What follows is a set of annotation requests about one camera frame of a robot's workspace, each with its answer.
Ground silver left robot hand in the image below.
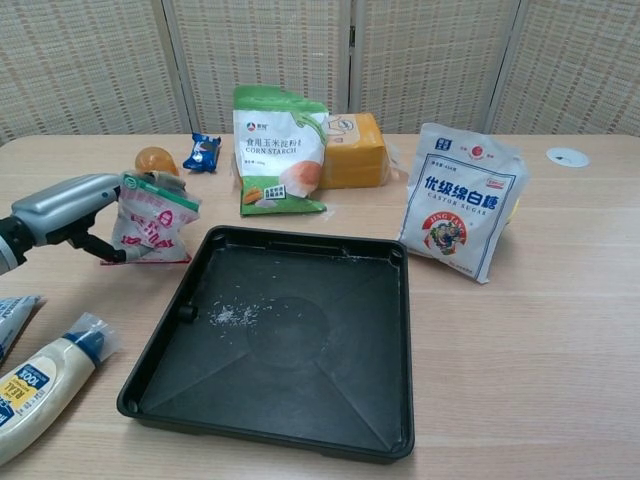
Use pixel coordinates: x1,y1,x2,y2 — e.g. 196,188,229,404
10,169,189,265

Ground small pink white bag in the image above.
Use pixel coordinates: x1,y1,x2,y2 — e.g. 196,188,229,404
99,172,203,266

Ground green white corn starch bag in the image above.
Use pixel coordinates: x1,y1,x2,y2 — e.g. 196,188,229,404
232,84,330,217

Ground black square plastic tray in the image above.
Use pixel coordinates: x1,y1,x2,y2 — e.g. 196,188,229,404
116,224,416,466

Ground white blue castor sugar bag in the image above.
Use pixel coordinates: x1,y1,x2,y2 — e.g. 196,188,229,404
394,122,531,285

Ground orange jelly cup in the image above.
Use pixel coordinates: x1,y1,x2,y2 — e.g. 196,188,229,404
134,145,180,177

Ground blue white squeeze pouch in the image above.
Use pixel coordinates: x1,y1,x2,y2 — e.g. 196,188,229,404
0,294,44,366

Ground woven folding screen panel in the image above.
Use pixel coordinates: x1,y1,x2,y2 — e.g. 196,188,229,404
347,0,521,135
0,0,194,147
482,0,640,136
162,0,354,135

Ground blue cookie packet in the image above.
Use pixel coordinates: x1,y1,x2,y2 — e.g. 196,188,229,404
182,132,223,175

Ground mayonnaise squeeze bottle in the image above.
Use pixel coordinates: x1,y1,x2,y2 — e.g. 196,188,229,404
0,313,121,466

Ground spilled white granules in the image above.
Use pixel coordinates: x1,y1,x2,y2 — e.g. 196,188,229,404
207,294,264,329

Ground orange wrapped cheese block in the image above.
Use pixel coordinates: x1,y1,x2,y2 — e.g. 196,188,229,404
319,112,405,190

